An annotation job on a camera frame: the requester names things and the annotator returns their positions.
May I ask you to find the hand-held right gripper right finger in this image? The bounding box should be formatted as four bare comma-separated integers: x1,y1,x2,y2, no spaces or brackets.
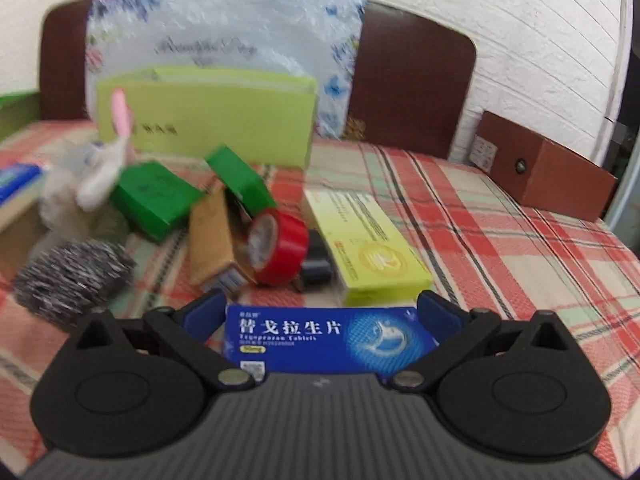
390,289,571,392

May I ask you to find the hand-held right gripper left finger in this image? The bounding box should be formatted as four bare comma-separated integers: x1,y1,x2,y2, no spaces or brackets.
75,289,256,393

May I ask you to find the blue medicine box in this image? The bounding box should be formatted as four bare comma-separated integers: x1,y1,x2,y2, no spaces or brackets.
223,305,441,386

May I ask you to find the brown cardboard box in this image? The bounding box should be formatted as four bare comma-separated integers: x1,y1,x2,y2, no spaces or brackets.
188,187,259,295

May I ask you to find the plaid bed sheet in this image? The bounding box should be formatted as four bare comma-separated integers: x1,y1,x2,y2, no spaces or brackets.
0,120,640,476

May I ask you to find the yellow-green medicine box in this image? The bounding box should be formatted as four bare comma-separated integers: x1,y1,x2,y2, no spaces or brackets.
302,189,435,307

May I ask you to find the red tape roll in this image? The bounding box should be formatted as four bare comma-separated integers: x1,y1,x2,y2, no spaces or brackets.
248,208,309,287

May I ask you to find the small black object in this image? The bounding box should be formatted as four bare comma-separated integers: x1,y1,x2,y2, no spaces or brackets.
298,230,334,292

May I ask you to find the green carton with flat lid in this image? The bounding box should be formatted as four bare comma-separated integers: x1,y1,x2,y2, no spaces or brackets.
111,161,206,243

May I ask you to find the steel wool scrubber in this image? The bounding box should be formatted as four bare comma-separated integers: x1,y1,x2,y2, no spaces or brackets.
12,240,137,323

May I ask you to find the green carton with open flap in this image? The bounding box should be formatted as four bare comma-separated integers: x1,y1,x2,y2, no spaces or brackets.
206,146,277,217

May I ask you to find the white plastic bag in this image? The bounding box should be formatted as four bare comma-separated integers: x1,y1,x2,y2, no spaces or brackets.
41,135,133,242

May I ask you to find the large yellow-green box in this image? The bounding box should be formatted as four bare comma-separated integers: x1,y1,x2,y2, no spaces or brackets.
96,66,318,170

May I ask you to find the pink toothbrush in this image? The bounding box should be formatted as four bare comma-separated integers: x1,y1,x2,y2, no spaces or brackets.
111,89,134,137

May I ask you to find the brown headboard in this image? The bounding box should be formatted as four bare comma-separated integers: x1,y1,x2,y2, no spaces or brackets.
39,0,477,162

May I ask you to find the blue and white box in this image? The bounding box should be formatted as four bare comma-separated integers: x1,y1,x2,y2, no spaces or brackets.
0,162,48,208

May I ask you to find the green box edge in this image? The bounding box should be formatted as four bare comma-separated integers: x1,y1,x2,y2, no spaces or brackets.
0,91,41,142

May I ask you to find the floral plastic bag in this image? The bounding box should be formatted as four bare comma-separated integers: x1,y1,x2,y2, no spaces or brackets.
85,0,368,141

